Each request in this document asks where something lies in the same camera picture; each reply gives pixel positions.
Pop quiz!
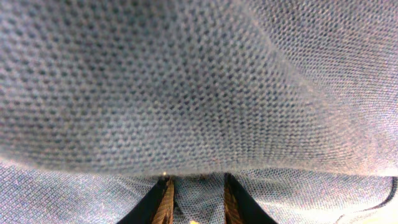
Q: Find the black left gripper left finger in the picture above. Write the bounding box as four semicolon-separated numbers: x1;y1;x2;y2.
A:
118;177;174;224

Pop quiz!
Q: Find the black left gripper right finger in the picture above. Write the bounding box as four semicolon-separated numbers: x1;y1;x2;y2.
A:
224;173;277;224

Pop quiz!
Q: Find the blue polo shirt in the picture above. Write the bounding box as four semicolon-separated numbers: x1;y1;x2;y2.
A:
1;0;397;223

